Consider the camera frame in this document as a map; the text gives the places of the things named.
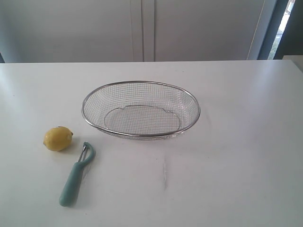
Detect metal wire mesh basket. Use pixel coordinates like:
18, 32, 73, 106
81, 80, 201, 140

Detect teal handled peeler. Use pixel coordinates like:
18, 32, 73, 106
59, 142, 96, 207

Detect white cabinet doors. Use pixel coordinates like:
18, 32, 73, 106
0, 0, 275, 63

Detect yellow lemon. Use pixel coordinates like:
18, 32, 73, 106
43, 126, 73, 151

